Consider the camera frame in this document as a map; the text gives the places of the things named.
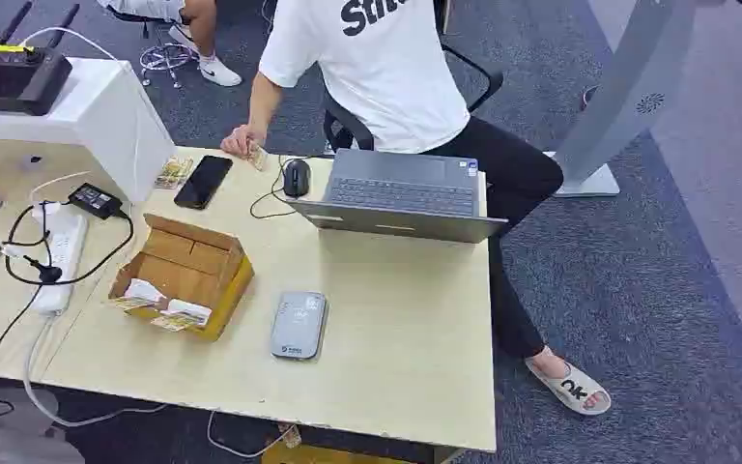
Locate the grey laptop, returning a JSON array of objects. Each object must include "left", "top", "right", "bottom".
[{"left": 287, "top": 148, "right": 509, "bottom": 246}]

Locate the black computer mouse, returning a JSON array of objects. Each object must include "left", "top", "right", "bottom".
[{"left": 282, "top": 159, "right": 312, "bottom": 199}]

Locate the black office chair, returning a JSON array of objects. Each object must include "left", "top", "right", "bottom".
[{"left": 322, "top": 0, "right": 505, "bottom": 156}]

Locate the grey card reader device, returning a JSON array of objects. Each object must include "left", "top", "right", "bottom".
[{"left": 269, "top": 290, "right": 328, "bottom": 362}]

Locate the seated person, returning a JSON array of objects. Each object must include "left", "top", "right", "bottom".
[{"left": 220, "top": 0, "right": 613, "bottom": 418}]

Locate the person's right hand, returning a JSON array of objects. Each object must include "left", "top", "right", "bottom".
[{"left": 220, "top": 124, "right": 269, "bottom": 160}]

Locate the black smartphone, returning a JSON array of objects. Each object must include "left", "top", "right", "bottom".
[{"left": 173, "top": 155, "right": 235, "bottom": 212}]

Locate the wooden card box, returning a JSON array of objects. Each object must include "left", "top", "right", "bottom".
[{"left": 107, "top": 213, "right": 256, "bottom": 342}]

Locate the card bundle with white wrap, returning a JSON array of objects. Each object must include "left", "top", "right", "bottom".
[
  {"left": 113, "top": 278, "right": 168, "bottom": 314},
  {"left": 150, "top": 298, "right": 214, "bottom": 334}
]

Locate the stack of printed cards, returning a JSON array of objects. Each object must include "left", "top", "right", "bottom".
[{"left": 154, "top": 157, "right": 195, "bottom": 190}]

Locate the yellow box under desk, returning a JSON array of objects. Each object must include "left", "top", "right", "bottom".
[{"left": 260, "top": 440, "right": 412, "bottom": 464}]

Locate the beige slipper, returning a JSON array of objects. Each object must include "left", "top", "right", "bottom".
[{"left": 524, "top": 356, "right": 613, "bottom": 418}]

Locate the person with white sneaker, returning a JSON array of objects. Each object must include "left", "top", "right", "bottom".
[{"left": 97, "top": 0, "right": 244, "bottom": 88}]

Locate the chrome stool base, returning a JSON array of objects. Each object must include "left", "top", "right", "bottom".
[{"left": 138, "top": 43, "right": 200, "bottom": 90}]

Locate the black power adapter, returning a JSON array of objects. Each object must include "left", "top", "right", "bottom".
[{"left": 67, "top": 182, "right": 125, "bottom": 221}]

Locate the grey floor stand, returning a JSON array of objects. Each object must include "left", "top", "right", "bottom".
[{"left": 542, "top": 0, "right": 699, "bottom": 199}]

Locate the white cabinet box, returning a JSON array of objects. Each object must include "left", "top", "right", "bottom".
[{"left": 0, "top": 50, "right": 177, "bottom": 204}]

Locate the white power strip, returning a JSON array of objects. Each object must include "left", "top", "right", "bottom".
[{"left": 29, "top": 200, "right": 90, "bottom": 317}]

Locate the black plug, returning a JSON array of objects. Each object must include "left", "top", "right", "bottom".
[{"left": 23, "top": 254, "right": 64, "bottom": 286}]

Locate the black router with antennas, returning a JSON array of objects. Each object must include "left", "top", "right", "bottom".
[{"left": 0, "top": 0, "right": 82, "bottom": 117}]

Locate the black mouse cable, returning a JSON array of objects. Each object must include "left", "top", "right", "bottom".
[{"left": 248, "top": 153, "right": 298, "bottom": 221}]

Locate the thin white cable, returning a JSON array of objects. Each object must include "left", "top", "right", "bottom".
[{"left": 207, "top": 409, "right": 297, "bottom": 460}]

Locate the black power cable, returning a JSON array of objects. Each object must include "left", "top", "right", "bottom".
[{"left": 0, "top": 203, "right": 136, "bottom": 421}]

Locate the white router cable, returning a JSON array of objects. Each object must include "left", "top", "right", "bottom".
[{"left": 17, "top": 26, "right": 124, "bottom": 66}]

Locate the white power strip cable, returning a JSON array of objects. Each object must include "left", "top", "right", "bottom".
[{"left": 22, "top": 312, "right": 169, "bottom": 429}]

